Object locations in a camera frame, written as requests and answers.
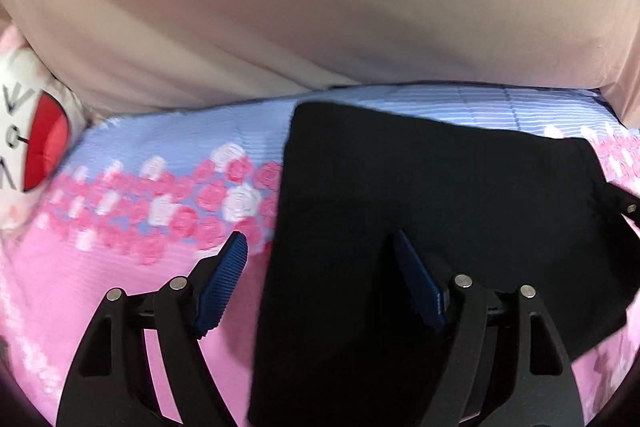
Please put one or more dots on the pink rose print bed sheet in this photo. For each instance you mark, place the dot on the pink rose print bed sheet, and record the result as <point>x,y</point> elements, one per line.
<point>125,247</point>

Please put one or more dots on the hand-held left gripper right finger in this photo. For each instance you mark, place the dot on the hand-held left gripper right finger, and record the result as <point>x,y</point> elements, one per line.
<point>421,283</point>

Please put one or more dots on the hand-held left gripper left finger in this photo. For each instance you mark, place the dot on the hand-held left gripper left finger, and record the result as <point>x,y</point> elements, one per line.
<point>222,287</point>

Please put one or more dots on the white cat face pillow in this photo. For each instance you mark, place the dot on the white cat face pillow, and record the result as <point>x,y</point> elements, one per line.
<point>35,142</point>

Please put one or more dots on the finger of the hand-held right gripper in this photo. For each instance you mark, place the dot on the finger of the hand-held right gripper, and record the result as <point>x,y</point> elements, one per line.
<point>627,207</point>

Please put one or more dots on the black pants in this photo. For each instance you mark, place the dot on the black pants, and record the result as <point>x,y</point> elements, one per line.
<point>400,182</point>

